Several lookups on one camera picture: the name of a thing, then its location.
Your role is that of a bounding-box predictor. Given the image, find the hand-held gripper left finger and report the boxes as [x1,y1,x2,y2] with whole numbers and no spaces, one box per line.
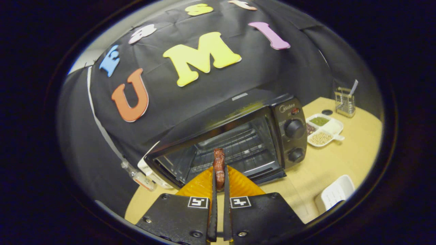
[136,163,218,245]

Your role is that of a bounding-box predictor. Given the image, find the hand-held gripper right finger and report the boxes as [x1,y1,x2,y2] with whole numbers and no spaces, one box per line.
[223,164,305,245]

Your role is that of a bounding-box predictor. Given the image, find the brown meat slice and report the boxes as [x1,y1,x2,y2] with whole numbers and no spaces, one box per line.
[213,148,226,190]

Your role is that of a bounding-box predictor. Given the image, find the black toaster oven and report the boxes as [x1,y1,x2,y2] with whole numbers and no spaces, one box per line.
[144,89,309,190]

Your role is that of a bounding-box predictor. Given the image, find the white toaster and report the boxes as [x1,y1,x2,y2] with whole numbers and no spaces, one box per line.
[137,141,174,190]

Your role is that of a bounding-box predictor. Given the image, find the clear plastic bottle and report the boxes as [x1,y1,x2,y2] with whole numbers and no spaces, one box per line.
[121,160,157,192]

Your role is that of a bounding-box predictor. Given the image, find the white rectangular dish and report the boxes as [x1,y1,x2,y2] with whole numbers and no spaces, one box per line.
[314,175,356,214]

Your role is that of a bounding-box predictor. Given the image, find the white divided dish with seeds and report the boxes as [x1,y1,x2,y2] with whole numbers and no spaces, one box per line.
[306,113,345,147]

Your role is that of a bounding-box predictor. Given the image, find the metal wire utensil holder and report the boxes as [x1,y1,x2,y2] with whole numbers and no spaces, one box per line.
[334,87,356,118]

